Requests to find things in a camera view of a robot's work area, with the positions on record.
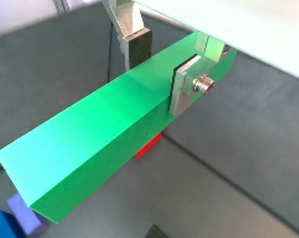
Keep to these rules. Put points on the green long block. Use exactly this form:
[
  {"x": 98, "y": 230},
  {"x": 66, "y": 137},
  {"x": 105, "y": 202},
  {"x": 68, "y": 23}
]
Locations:
[{"x": 63, "y": 159}]

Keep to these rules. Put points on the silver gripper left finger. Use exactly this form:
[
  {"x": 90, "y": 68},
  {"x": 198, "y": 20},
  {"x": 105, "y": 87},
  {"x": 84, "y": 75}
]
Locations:
[{"x": 134, "y": 35}]

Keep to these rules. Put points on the purple comb-shaped block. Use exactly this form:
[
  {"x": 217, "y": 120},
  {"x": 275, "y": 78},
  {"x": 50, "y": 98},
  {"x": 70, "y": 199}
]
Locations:
[{"x": 32, "y": 222}]

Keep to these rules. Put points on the blue long block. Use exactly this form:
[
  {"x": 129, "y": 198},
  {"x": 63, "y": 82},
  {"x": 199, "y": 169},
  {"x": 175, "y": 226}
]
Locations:
[{"x": 10, "y": 227}]

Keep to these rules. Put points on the red comb-shaped block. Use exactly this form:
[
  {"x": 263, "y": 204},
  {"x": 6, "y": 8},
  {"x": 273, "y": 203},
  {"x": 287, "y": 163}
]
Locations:
[{"x": 147, "y": 147}]

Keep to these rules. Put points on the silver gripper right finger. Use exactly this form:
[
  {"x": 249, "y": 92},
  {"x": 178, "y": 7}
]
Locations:
[{"x": 193, "y": 79}]

